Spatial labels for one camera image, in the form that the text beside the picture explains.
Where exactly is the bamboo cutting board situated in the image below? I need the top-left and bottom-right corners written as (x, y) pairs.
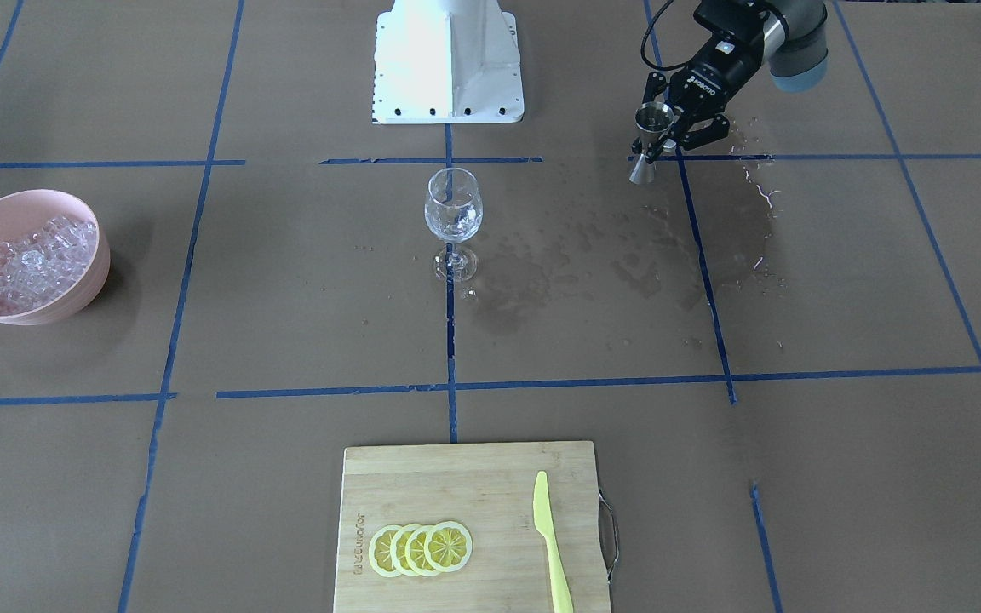
top-left (332, 441), bottom-right (612, 612)

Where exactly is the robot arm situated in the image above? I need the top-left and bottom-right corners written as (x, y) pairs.
top-left (631, 1), bottom-right (829, 163)

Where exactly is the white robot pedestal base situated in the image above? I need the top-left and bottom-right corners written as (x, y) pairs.
top-left (371, 1), bottom-right (525, 125)

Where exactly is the pink bowl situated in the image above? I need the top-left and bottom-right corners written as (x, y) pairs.
top-left (0, 189), bottom-right (112, 326)

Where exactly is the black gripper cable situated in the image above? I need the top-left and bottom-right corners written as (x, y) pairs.
top-left (641, 0), bottom-right (696, 82)

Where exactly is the yellow plastic knife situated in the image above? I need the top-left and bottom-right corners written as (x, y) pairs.
top-left (531, 470), bottom-right (575, 612)

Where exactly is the steel jigger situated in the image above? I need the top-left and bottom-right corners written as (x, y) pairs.
top-left (629, 100), bottom-right (674, 186)

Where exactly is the clear wine glass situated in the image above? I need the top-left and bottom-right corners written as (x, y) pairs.
top-left (424, 168), bottom-right (484, 284)

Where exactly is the lemon slice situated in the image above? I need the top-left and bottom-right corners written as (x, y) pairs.
top-left (387, 524), bottom-right (423, 576)
top-left (423, 520), bottom-right (473, 573)
top-left (404, 526), bottom-right (440, 577)
top-left (370, 524), bottom-right (402, 578)

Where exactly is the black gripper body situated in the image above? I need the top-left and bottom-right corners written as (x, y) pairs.
top-left (667, 38), bottom-right (753, 129)

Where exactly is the clear ice cubes pile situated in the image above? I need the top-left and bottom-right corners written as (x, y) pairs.
top-left (0, 215), bottom-right (99, 317)

